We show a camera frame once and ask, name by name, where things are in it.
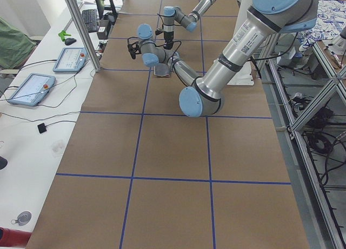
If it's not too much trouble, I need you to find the far blue teach pendant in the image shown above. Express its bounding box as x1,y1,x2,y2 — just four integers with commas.
52,48,88,73

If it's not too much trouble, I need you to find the person in green shirt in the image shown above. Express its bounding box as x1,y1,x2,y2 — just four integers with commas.
1,18,37,69

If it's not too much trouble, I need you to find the green clamp tool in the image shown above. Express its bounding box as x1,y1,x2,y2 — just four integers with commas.
58,30,71,42

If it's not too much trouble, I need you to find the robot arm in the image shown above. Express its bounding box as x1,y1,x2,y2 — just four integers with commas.
155,0,216,50
128,0,319,117

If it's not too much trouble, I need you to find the aluminium frame post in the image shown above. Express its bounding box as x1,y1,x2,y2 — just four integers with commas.
65,0,101,72

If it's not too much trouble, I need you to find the blue teach pendant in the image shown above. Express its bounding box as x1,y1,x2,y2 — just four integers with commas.
52,48,88,73
7,73,56,106

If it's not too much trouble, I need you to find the aluminium frame rack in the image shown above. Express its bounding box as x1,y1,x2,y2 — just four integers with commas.
255,34,345,248

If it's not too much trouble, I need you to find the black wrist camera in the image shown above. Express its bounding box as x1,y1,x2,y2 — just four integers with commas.
155,29,164,36

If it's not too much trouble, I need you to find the small black square device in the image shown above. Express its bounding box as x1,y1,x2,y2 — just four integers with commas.
37,123,47,134

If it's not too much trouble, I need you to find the brown paper table cover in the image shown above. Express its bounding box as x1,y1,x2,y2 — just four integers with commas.
28,0,309,248

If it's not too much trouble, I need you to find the black power box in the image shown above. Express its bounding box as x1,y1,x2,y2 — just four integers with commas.
97,19,111,40

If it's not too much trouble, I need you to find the round grey metal disc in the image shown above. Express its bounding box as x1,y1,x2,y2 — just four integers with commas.
11,211,32,226

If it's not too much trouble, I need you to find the near blue teach pendant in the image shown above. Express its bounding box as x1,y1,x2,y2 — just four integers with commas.
7,73,56,106

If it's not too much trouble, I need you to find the black computer mouse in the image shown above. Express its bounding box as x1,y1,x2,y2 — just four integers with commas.
64,38,77,46

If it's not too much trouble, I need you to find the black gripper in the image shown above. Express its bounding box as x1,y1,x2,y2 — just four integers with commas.
163,31,174,50
127,41,141,59

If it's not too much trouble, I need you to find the blue white patterned cloth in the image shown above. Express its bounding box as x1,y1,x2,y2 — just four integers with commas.
297,0,345,51

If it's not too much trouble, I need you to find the pink and grey towel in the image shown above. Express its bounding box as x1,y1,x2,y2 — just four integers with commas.
154,63,171,78

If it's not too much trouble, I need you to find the black keyboard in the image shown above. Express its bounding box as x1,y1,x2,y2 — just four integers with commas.
82,9,98,32

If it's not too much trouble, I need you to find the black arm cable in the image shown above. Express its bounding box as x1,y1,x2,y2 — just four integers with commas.
127,36,182,69

